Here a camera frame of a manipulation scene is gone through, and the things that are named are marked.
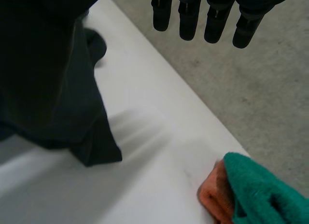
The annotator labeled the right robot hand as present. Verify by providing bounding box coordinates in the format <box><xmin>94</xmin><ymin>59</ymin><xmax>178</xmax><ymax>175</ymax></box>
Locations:
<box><xmin>0</xmin><ymin>0</ymin><xmax>293</xmax><ymax>123</ymax></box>

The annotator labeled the dark blue cloth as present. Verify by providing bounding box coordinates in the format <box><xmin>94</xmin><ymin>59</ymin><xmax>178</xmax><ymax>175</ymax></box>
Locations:
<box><xmin>0</xmin><ymin>11</ymin><xmax>123</xmax><ymax>167</ymax></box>

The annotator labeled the coral towel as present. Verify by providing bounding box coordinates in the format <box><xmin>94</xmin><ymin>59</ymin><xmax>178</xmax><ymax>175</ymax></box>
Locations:
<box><xmin>197</xmin><ymin>158</ymin><xmax>239</xmax><ymax>224</ymax></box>

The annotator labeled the teal towel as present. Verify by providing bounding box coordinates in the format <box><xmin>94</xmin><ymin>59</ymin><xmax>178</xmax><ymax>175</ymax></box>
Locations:
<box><xmin>222</xmin><ymin>151</ymin><xmax>309</xmax><ymax>224</ymax></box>

